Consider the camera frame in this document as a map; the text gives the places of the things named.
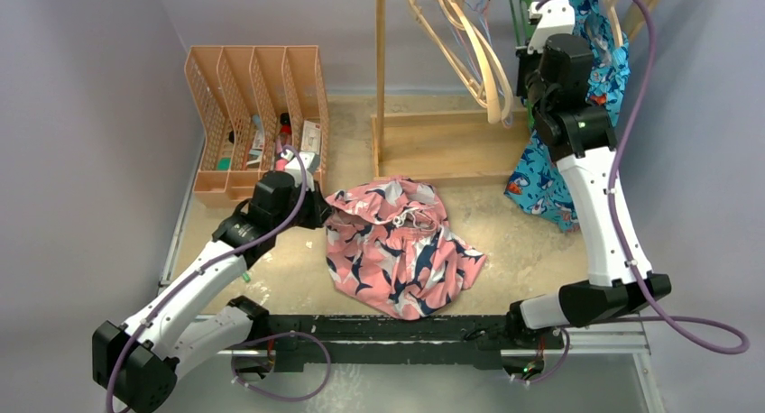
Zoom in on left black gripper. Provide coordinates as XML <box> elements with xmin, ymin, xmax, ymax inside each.
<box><xmin>272</xmin><ymin>178</ymin><xmax>333</xmax><ymax>234</ymax></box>

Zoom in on pink shark print shorts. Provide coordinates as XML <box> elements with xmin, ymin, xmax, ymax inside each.
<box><xmin>325</xmin><ymin>178</ymin><xmax>487</xmax><ymax>321</ymax></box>

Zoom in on green plastic hanger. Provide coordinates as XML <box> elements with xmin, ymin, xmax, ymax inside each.
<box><xmin>508</xmin><ymin>0</ymin><xmax>539</xmax><ymax>131</ymax></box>

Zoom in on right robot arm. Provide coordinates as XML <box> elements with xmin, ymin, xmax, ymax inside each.
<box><xmin>505</xmin><ymin>33</ymin><xmax>672</xmax><ymax>347</ymax></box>

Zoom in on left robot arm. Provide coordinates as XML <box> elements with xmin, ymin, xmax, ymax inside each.
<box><xmin>92</xmin><ymin>171</ymin><xmax>329</xmax><ymax>412</ymax></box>

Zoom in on blue shark print shorts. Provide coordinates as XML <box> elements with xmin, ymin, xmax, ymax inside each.
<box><xmin>504</xmin><ymin>0</ymin><xmax>631</xmax><ymax>233</ymax></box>

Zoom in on wooden hanger holding blue shorts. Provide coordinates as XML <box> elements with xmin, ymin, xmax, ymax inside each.
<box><xmin>600</xmin><ymin>0</ymin><xmax>637</xmax><ymax>48</ymax></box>

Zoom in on small white box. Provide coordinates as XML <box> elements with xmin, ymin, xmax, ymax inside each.
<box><xmin>300</xmin><ymin>120</ymin><xmax>322</xmax><ymax>158</ymax></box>

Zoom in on pink bottle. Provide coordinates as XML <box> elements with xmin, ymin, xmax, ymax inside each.
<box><xmin>274</xmin><ymin>112</ymin><xmax>293</xmax><ymax>170</ymax></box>

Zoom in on white tube in organizer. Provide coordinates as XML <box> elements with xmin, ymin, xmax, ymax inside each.
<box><xmin>248</xmin><ymin>115</ymin><xmax>265</xmax><ymax>161</ymax></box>

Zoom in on wooden clothes rack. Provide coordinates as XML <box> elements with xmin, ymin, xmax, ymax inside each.
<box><xmin>371</xmin><ymin>0</ymin><xmax>530</xmax><ymax>186</ymax></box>

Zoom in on orange plastic file organizer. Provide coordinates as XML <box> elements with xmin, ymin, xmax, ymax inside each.
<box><xmin>184</xmin><ymin>45</ymin><xmax>330</xmax><ymax>208</ymax></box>

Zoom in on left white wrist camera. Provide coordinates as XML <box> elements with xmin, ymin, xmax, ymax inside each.
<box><xmin>282</xmin><ymin>145</ymin><xmax>320</xmax><ymax>191</ymax></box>

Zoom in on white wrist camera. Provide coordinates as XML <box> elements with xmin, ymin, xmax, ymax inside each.
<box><xmin>282</xmin><ymin>145</ymin><xmax>320</xmax><ymax>191</ymax></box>
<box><xmin>527</xmin><ymin>0</ymin><xmax>576</xmax><ymax>54</ymax></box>

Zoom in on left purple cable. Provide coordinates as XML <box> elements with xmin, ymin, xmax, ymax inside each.
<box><xmin>106</xmin><ymin>145</ymin><xmax>310</xmax><ymax>413</ymax></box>

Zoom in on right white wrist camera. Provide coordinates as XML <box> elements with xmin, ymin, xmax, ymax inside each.
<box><xmin>527</xmin><ymin>0</ymin><xmax>576</xmax><ymax>54</ymax></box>

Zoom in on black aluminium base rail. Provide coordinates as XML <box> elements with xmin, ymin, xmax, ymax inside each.
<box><xmin>227</xmin><ymin>315</ymin><xmax>648</xmax><ymax>379</ymax></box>

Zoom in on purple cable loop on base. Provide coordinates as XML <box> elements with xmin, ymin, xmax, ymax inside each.
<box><xmin>230</xmin><ymin>330</ymin><xmax>333</xmax><ymax>404</ymax></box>

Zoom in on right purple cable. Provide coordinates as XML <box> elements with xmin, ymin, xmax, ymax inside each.
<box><xmin>534</xmin><ymin>0</ymin><xmax>751</xmax><ymax>356</ymax></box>

